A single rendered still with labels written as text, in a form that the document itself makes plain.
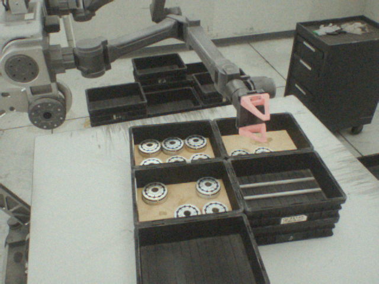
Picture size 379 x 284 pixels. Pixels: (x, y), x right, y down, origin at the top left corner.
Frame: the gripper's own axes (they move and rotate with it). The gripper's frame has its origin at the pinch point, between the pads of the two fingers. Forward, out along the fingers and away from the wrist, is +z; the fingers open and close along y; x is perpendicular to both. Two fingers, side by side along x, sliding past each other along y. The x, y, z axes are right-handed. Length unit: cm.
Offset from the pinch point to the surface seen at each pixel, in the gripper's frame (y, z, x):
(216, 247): 62, -16, 5
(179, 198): 62, -42, 12
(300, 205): 53, -18, -28
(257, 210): 53, -20, -12
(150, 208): 62, -40, 24
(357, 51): 64, -149, -143
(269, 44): 145, -348, -176
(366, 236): 76, -14, -60
